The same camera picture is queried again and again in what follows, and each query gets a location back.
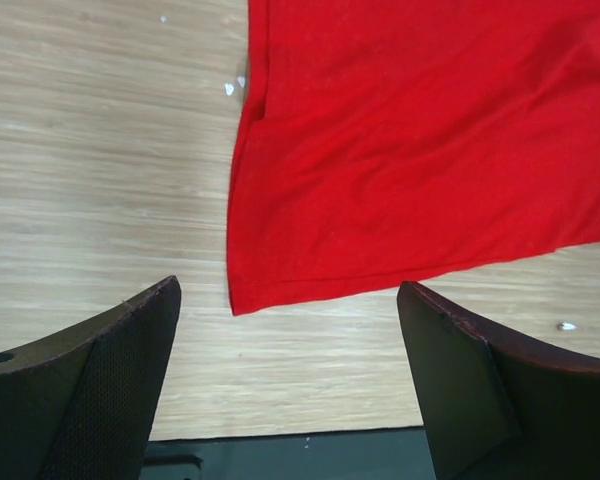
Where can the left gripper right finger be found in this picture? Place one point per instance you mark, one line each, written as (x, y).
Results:
(497, 403)

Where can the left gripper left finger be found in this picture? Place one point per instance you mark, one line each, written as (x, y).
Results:
(80, 403)

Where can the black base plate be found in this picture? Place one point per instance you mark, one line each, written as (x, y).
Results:
(394, 453)

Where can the red t shirt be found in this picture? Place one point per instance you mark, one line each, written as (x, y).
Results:
(386, 141)

